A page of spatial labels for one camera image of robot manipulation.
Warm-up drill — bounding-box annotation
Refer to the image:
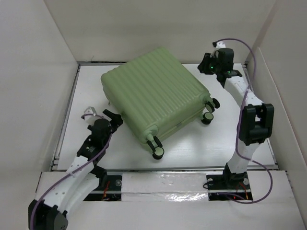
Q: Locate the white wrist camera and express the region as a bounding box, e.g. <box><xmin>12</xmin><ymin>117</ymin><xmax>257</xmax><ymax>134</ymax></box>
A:
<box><xmin>213</xmin><ymin>41</ymin><xmax>226</xmax><ymax>49</ymax></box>
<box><xmin>83</xmin><ymin>106</ymin><xmax>96</xmax><ymax>118</ymax></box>

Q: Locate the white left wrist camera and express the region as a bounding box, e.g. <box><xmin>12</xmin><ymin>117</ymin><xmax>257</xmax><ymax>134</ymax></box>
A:
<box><xmin>83</xmin><ymin>106</ymin><xmax>96</xmax><ymax>118</ymax></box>

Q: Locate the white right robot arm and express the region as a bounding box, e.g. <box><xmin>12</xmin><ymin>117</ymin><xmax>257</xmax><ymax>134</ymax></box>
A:
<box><xmin>198</xmin><ymin>48</ymin><xmax>274</xmax><ymax>190</ymax></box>

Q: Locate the light green hard suitcase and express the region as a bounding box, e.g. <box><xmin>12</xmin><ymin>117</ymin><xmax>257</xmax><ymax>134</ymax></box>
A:
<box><xmin>101</xmin><ymin>47</ymin><xmax>220</xmax><ymax>160</ymax></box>

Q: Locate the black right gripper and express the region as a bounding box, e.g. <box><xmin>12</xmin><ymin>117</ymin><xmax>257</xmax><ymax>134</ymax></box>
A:
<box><xmin>198</xmin><ymin>53</ymin><xmax>222</xmax><ymax>75</ymax></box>

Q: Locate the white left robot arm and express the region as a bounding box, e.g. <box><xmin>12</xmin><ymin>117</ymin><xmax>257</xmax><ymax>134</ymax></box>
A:
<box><xmin>28</xmin><ymin>109</ymin><xmax>123</xmax><ymax>230</ymax></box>

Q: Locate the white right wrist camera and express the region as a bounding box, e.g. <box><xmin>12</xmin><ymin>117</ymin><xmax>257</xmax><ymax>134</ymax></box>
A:
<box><xmin>213</xmin><ymin>41</ymin><xmax>226</xmax><ymax>49</ymax></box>

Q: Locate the aluminium table frame rail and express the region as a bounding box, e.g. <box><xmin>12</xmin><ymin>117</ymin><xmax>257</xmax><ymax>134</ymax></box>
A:
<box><xmin>49</xmin><ymin>61</ymin><xmax>279</xmax><ymax>199</ymax></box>

